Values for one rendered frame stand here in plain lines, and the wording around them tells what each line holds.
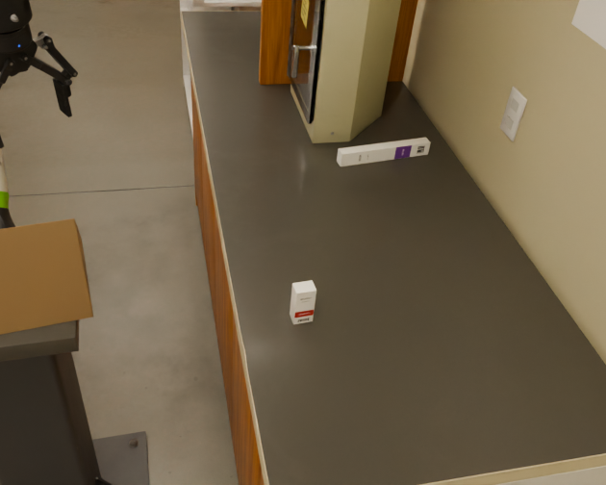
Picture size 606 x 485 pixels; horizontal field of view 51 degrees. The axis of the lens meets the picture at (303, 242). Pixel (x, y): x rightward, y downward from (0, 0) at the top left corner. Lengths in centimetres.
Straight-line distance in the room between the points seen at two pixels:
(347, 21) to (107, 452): 149
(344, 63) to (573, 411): 100
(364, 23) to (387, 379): 91
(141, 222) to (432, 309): 193
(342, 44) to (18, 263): 96
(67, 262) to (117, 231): 180
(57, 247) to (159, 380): 127
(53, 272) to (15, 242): 9
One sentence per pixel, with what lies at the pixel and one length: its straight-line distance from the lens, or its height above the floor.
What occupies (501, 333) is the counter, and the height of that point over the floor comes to 94.
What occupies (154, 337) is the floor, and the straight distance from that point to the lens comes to 252.
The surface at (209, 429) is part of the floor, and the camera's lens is 225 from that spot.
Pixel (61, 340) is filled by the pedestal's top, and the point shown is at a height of 94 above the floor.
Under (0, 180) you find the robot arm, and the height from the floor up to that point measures 116.
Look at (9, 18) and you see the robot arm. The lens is 110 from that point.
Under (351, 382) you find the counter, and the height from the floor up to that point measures 94.
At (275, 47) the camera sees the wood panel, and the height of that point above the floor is 106.
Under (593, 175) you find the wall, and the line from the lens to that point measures 143.
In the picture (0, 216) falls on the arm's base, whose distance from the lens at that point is 131.
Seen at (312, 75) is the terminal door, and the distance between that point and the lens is 175.
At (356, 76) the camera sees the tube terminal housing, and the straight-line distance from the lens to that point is 175.
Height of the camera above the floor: 188
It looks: 40 degrees down
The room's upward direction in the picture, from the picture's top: 6 degrees clockwise
